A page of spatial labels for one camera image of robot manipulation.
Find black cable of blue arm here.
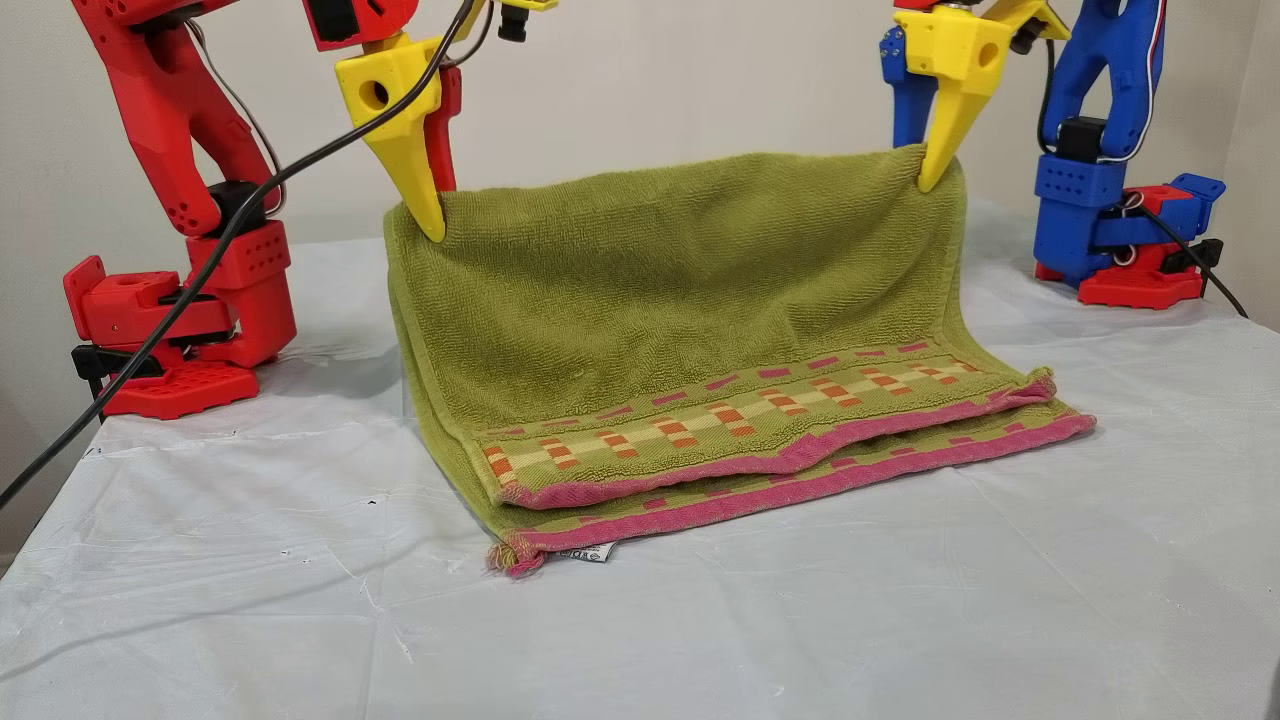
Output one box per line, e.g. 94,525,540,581
1130,195,1251,321

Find green towel with pink border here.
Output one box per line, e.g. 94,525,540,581
383,145,1098,579

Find pale blue table cover sheet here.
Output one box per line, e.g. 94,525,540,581
0,195,1280,720

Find black cable of red arm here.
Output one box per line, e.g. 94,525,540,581
0,0,479,509

